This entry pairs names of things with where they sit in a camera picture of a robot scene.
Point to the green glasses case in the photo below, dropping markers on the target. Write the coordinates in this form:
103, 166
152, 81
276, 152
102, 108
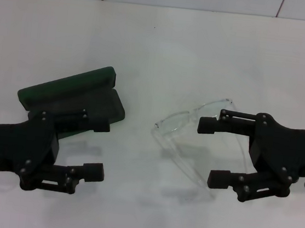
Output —
70, 85

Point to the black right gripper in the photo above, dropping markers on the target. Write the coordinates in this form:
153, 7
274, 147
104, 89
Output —
283, 151

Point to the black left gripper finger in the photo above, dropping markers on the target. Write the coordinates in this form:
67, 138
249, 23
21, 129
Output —
101, 126

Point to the clear plastic glasses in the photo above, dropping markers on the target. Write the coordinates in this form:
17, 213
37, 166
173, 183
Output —
173, 124

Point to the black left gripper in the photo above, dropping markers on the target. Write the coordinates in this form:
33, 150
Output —
13, 147

